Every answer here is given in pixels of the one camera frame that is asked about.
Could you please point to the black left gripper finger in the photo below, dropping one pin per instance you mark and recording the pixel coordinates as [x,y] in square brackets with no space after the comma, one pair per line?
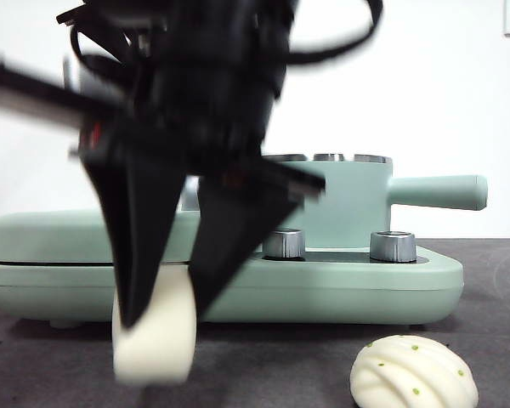
[229,229]
[140,221]

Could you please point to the plain white steamed bun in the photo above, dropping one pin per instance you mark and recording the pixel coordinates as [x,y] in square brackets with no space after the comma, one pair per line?
[161,340]

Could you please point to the pleated bun with green dots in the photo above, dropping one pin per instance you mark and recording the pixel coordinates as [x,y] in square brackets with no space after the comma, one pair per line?
[408,374]

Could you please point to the silver control knob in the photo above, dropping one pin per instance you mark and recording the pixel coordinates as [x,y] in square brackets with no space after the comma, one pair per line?
[288,244]
[391,247]

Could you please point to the green griddle lid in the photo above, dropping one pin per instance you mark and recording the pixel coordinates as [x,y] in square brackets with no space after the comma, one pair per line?
[47,238]

